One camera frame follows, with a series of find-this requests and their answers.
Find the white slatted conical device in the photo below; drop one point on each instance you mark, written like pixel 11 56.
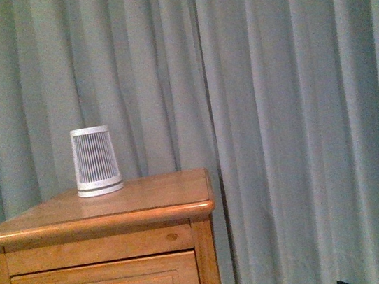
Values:
pixel 95 163

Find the grey-green fabric curtain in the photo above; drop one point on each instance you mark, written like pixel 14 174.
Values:
pixel 278 99

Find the wooden nightstand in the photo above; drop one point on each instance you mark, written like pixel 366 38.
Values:
pixel 151 216

